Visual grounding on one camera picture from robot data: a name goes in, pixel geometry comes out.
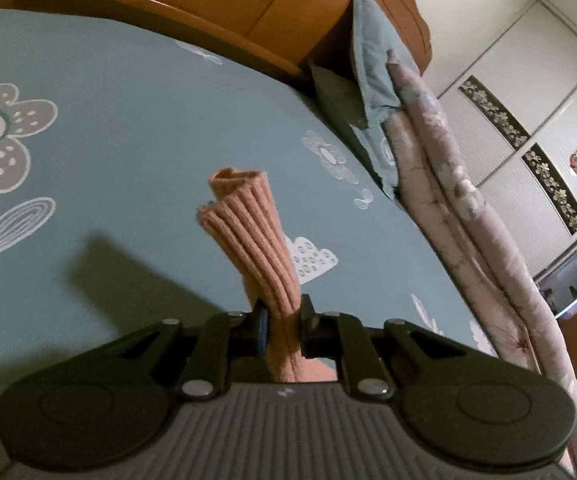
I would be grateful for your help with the folded pink floral quilt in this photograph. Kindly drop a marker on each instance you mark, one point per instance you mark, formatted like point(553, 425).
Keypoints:
point(468, 220)

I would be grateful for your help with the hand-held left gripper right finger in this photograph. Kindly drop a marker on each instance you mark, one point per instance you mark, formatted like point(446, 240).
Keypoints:
point(313, 332)

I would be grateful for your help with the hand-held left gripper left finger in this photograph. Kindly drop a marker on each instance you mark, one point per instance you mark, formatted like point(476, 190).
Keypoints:
point(263, 332)

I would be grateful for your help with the white wardrobe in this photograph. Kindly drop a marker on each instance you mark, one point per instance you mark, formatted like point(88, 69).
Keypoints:
point(518, 85)

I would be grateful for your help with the floral grey-green pillow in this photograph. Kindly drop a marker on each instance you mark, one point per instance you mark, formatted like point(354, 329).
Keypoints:
point(368, 145)

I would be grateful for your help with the pink knitted sweater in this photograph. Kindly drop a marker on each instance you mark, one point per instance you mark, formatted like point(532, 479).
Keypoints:
point(253, 240)

